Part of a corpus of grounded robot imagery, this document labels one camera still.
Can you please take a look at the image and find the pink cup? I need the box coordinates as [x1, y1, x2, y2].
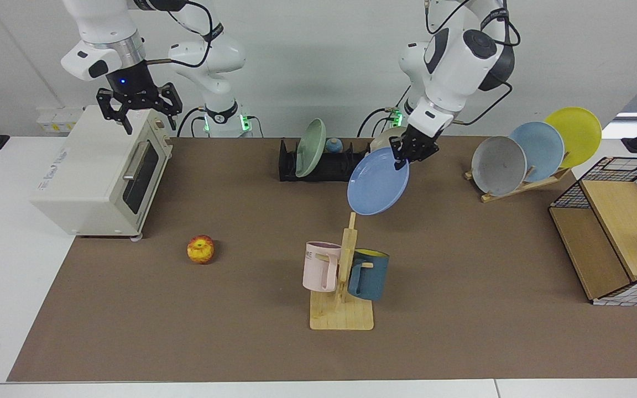
[302, 241, 342, 292]

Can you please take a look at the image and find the green plate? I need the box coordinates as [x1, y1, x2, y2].
[295, 118, 327, 179]

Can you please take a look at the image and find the wire basket with wooden floor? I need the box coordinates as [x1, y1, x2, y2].
[549, 156, 637, 307]

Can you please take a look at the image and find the wooden plate rack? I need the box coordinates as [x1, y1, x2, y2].
[464, 166, 571, 203]

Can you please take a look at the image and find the white wall socket box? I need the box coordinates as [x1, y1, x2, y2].
[36, 107, 85, 134]

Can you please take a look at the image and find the dark blue cup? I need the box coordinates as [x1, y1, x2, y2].
[347, 249, 390, 302]

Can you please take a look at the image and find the black dish rack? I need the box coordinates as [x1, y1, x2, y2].
[279, 138, 372, 183]

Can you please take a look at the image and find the wooden cup stand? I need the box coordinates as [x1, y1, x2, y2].
[310, 212, 375, 331]

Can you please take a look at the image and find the pale toaster oven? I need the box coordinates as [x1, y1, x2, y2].
[30, 105, 174, 242]

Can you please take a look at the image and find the light blue plate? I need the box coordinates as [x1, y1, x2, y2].
[509, 121, 565, 183]

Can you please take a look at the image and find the black arm wrist cable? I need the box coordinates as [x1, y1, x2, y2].
[146, 0, 215, 69]
[424, 0, 521, 125]

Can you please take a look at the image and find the grey plate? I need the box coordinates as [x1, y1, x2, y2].
[471, 136, 528, 197]

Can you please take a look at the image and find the red yellow apple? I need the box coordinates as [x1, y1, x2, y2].
[187, 235, 215, 265]

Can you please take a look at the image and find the brown table cloth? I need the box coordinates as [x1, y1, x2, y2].
[7, 137, 637, 383]

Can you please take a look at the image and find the black arm base cable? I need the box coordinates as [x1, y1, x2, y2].
[357, 85, 412, 138]
[176, 107, 207, 138]

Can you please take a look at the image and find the yellow plate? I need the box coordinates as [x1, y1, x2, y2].
[544, 107, 603, 169]

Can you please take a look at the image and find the beige plate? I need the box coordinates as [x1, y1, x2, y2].
[369, 126, 408, 153]

